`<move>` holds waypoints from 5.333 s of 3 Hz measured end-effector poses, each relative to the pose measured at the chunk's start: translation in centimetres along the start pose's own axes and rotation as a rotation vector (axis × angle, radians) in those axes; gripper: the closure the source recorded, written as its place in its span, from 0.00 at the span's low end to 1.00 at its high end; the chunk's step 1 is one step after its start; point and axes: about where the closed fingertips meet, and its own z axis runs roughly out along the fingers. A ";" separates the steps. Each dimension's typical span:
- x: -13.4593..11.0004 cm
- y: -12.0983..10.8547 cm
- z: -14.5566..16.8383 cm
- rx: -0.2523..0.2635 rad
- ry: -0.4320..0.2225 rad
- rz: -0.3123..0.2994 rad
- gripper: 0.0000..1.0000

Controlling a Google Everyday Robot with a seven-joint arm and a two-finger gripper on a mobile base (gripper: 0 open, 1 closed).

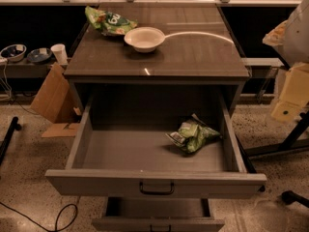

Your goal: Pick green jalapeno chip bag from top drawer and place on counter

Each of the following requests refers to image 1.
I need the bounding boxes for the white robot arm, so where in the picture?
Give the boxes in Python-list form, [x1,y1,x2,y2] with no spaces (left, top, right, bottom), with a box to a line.
[263,0,309,67]

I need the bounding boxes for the lower drawer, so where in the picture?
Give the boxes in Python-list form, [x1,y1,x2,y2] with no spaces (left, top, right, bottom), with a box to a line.
[92,197,225,232]

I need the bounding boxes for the yellow paper tags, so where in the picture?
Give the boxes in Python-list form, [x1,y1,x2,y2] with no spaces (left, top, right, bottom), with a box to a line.
[270,63,309,123]

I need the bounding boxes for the open top drawer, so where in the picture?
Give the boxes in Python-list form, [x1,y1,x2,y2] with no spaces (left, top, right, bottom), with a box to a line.
[46,93,267,198]

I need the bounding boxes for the black top drawer handle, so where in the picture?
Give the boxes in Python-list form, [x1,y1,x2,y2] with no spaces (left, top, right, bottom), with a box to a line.
[139,182,175,195]

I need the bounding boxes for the black drawer handle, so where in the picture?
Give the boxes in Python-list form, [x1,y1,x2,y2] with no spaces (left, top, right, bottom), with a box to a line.
[150,224,172,232]
[139,182,175,195]

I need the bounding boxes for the white paper cup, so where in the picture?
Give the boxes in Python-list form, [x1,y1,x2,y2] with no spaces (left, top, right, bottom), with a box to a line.
[51,43,68,65]

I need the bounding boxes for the brown cardboard box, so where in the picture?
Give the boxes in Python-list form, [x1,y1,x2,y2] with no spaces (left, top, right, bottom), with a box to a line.
[31,63,81,138]

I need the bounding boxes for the dark bowl on shelf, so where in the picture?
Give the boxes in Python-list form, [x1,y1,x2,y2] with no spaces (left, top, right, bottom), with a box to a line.
[27,47,52,64]

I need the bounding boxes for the black floor cable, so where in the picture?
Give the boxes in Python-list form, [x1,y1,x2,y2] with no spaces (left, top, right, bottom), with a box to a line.
[0,200,79,232]

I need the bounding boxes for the grey cabinet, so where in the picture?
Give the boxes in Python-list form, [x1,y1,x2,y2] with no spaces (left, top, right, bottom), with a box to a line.
[65,2,249,110]

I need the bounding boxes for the green jalapeno chip bag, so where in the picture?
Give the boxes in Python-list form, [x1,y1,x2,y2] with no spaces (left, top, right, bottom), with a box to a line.
[166,113,221,154]

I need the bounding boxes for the black lower drawer handle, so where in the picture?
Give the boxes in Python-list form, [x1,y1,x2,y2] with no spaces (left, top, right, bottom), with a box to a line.
[150,224,172,232]

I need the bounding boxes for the black leg at left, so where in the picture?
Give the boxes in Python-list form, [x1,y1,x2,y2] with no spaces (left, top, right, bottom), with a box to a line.
[0,116,22,164]

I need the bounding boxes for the green chip bag on counter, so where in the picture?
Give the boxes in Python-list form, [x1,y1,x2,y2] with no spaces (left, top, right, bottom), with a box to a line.
[85,6,138,36]

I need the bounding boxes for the white bowl on shelf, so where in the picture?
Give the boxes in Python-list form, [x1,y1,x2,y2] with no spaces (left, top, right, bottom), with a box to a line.
[0,44,27,63]

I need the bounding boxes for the low grey shelf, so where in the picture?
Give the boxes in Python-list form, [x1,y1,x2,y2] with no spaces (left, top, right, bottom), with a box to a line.
[0,59,55,78]

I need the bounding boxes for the black stand base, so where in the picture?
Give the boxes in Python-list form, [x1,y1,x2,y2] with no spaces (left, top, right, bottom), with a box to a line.
[243,111,309,157]

